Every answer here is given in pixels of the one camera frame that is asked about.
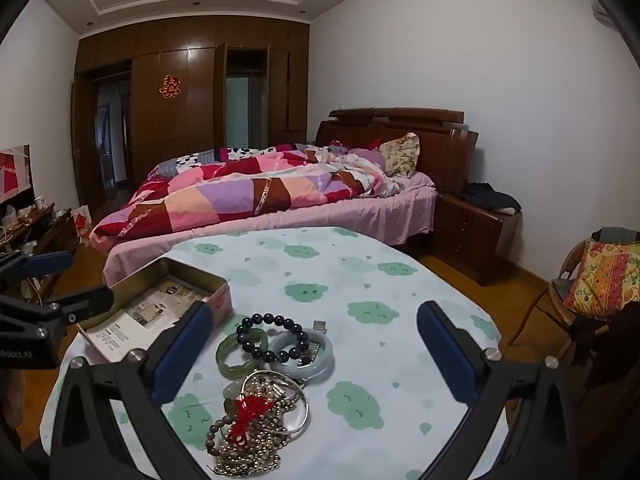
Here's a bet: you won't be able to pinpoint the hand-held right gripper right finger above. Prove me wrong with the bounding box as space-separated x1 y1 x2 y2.
416 301 583 480

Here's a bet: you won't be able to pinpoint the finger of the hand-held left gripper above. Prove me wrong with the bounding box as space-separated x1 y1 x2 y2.
0 285 115 326
0 251 74 278

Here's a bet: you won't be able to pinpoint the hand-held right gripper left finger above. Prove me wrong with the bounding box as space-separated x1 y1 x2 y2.
50 300 213 480

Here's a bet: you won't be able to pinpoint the green jade bangle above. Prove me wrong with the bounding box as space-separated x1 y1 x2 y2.
216 329 271 376

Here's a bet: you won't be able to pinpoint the pink tin box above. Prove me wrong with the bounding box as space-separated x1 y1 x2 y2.
77 258 233 366

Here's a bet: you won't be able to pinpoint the brown bead bracelet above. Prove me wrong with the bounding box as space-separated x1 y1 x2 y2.
202 399 242 457

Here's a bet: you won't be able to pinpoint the red knotted cord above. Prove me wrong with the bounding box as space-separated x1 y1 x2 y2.
227 394 277 448

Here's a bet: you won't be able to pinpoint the dark bead bracelet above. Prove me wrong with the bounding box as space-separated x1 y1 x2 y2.
236 313 311 362

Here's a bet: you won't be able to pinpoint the pale blue jade bangle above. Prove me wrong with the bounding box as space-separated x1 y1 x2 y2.
267 331 334 378

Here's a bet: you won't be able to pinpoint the pearl bead necklace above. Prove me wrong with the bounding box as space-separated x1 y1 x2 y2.
214 370 311 478

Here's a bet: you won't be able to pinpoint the thin silver bangle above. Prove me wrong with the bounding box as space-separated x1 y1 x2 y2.
257 384 309 436

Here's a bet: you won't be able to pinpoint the person's left forearm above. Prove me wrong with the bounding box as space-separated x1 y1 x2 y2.
0 369 27 431

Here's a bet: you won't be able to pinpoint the wooden television cabinet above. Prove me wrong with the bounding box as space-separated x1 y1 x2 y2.
0 202 81 306

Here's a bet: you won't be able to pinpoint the red paper bag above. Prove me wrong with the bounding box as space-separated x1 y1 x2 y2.
71 205 93 246

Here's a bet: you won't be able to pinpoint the printed paper leaflet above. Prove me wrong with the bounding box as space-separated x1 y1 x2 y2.
87 274 224 363

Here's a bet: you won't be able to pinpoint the television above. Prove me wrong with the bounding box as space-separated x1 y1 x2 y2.
0 144 33 206

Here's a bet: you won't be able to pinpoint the wooden nightstand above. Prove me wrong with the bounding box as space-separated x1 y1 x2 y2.
434 192 523 287

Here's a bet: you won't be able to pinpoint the wicker chair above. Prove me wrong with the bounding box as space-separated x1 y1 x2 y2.
507 227 640 361

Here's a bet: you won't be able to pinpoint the pink bed sheet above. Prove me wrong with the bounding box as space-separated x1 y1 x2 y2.
102 170 438 286

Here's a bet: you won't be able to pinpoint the dark garment on chair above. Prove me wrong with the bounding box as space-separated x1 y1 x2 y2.
570 300 640 388

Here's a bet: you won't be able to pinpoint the dark folded clothes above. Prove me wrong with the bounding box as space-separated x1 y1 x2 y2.
460 182 522 213

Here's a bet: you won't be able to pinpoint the brown wooden wardrobe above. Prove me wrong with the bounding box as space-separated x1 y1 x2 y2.
70 15 311 206

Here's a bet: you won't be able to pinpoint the colourful fruit print cushion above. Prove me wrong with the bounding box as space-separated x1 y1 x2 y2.
562 239 640 321

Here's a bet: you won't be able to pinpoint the floral pillow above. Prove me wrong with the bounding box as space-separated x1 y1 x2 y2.
378 132 421 178

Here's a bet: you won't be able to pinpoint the wooden bed with headboard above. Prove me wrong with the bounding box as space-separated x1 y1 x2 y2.
102 106 481 286

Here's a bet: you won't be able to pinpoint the white air conditioner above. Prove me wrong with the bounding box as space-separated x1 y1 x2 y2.
590 0 614 28

